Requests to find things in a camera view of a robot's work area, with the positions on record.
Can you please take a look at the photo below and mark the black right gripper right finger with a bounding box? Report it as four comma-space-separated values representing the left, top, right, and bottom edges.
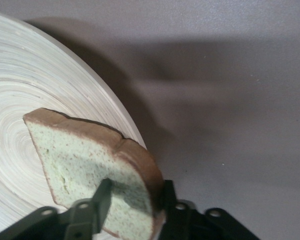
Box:
159, 179, 196, 240

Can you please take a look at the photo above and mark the round light wooden plate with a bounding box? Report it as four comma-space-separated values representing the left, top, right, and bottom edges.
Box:
0, 11, 148, 232

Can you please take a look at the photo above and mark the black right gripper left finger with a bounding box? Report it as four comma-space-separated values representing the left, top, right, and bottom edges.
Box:
64, 177, 114, 240

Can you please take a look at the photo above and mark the slice of brown-crust bread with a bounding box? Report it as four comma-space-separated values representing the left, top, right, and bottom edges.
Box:
23, 107, 166, 240

